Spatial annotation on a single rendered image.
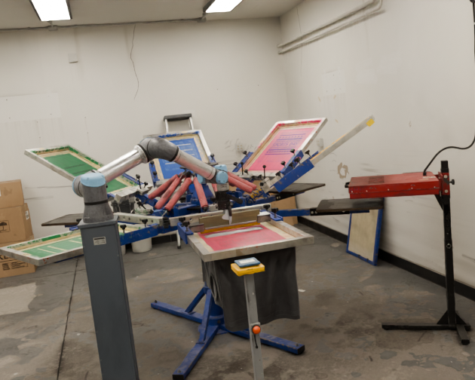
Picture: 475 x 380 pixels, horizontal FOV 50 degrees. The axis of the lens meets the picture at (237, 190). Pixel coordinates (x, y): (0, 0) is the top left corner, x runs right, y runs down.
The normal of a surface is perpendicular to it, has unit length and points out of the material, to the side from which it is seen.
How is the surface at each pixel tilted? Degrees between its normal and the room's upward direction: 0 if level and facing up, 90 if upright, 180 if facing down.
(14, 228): 90
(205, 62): 90
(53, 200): 90
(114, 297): 90
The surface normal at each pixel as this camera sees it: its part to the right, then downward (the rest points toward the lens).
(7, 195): 0.38, 0.09
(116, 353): 0.17, 0.12
